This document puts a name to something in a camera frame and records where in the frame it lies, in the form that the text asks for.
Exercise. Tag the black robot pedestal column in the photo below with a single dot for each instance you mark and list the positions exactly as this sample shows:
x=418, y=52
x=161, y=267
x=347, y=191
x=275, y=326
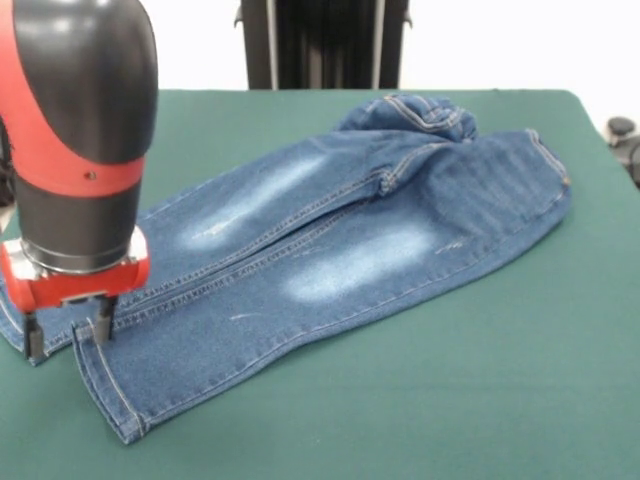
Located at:
x=325, y=45

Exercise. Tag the dark green table cloth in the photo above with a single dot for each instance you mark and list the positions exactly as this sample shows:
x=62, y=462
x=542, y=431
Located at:
x=450, y=375

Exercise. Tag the black round-topped device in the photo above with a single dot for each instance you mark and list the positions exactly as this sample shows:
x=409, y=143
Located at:
x=622, y=127

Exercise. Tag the blue denim jeans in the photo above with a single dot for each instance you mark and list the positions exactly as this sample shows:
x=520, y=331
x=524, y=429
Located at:
x=325, y=260

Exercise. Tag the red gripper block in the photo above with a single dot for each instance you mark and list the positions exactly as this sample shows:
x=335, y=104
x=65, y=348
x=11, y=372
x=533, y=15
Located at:
x=75, y=287

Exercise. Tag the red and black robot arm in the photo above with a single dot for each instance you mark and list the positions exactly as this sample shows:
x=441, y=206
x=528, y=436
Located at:
x=80, y=125

